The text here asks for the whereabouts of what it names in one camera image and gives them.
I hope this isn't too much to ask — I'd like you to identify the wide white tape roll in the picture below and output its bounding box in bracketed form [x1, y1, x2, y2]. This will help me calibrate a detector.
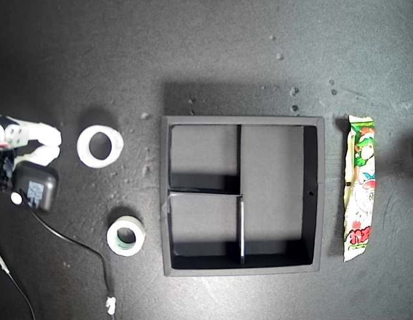
[76, 124, 125, 169]

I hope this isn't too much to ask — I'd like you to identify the white tape roll green core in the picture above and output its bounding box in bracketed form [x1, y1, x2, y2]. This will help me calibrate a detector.
[106, 215, 147, 257]

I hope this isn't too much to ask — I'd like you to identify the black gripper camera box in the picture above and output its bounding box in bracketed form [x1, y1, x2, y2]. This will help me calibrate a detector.
[10, 161, 60, 213]

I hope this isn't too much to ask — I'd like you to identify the black tray with wells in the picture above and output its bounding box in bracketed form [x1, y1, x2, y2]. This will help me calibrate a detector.
[160, 115, 326, 277]

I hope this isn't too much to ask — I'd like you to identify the thin black cable white connector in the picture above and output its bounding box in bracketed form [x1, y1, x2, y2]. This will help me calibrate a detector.
[0, 247, 37, 320]

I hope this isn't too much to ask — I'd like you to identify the black camera cable white plug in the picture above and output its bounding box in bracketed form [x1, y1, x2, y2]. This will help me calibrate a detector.
[18, 189, 117, 315]

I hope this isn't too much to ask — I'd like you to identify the green printed snack bar wrapper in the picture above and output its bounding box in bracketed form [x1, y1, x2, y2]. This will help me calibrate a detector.
[342, 114, 376, 263]

